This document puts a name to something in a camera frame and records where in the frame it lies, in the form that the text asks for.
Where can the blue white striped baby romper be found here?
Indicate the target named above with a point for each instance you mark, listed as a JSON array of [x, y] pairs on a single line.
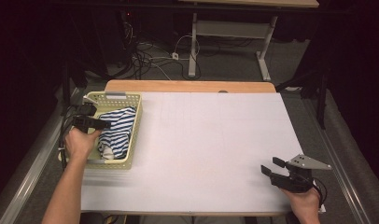
[[119, 130]]

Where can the metal floor rail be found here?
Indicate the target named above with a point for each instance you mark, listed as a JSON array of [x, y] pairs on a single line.
[[38, 165], [327, 140]]

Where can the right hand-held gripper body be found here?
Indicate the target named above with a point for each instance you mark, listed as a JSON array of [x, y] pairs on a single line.
[[295, 183]]

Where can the black stand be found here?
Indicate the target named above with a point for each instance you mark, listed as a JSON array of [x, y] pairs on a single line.
[[66, 90], [321, 99]]

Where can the dark table grommet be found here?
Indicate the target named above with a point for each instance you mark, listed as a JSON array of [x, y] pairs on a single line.
[[223, 91]]

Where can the wooden desk with white legs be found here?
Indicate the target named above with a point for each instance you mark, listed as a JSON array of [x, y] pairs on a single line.
[[231, 29]]

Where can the black chair armrest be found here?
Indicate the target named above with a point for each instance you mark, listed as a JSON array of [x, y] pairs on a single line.
[[94, 218]]

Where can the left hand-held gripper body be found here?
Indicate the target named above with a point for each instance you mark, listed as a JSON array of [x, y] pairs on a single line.
[[85, 123]]

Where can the yellow perforated plastic basket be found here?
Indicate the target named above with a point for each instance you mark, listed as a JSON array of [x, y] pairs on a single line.
[[128, 101]]

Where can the white table mat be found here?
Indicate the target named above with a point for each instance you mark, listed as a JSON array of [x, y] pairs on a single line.
[[209, 140]]

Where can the white power plug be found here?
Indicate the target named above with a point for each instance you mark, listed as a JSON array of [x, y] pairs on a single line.
[[175, 56]]

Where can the person's right hand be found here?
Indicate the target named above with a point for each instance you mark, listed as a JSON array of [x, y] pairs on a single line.
[[304, 207]]

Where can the person's left hand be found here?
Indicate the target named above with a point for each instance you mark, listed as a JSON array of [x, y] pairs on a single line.
[[80, 144]]

